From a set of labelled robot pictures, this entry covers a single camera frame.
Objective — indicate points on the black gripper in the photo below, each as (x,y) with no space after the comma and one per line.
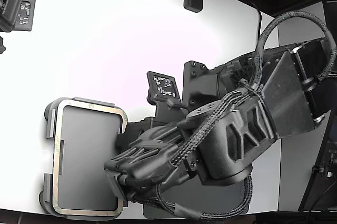
(139,126)

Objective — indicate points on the dark gray textured mat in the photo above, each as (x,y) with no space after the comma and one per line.
(238,197)

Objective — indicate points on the small black bracket piece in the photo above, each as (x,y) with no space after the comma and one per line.
(2,46)

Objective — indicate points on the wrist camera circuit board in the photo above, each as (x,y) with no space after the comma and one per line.
(164,87)

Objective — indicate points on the light gray plastic box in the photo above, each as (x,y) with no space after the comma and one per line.
(84,155)

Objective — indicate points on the black tripod stand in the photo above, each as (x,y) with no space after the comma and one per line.
(309,189)

